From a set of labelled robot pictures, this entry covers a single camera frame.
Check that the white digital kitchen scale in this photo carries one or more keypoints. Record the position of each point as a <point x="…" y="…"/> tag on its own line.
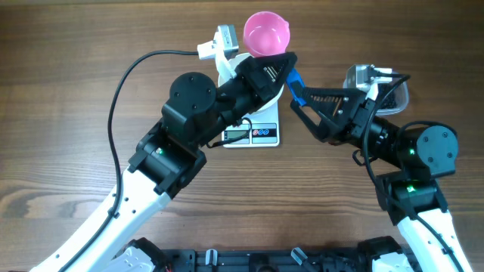
<point x="264" y="132"/>

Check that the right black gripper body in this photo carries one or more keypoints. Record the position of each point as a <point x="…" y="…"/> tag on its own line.
<point x="360" y="115"/>

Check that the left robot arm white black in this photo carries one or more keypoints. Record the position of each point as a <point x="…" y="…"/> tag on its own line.
<point x="169" y="157"/>

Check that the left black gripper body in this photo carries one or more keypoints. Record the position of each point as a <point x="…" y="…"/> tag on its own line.
<point x="244" y="81"/>

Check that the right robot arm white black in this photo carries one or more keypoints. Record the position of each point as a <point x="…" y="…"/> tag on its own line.
<point x="404" y="164"/>

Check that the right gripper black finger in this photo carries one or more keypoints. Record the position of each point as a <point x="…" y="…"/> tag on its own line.
<point x="325" y="130"/>
<point x="332" y="100"/>

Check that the black beans pile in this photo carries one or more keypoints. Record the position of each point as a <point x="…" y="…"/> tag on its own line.
<point x="388" y="100"/>

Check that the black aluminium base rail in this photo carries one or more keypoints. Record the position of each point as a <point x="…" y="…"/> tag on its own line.
<point x="189" y="260"/>

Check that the pink scoop with blue handle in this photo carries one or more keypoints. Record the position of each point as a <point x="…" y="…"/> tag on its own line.
<point x="265" y="34"/>

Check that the white round bowl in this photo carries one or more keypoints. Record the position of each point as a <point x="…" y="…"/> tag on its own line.
<point x="234" y="62"/>

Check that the clear plastic food container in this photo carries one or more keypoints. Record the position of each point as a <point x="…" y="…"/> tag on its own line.
<point x="402" y="99"/>

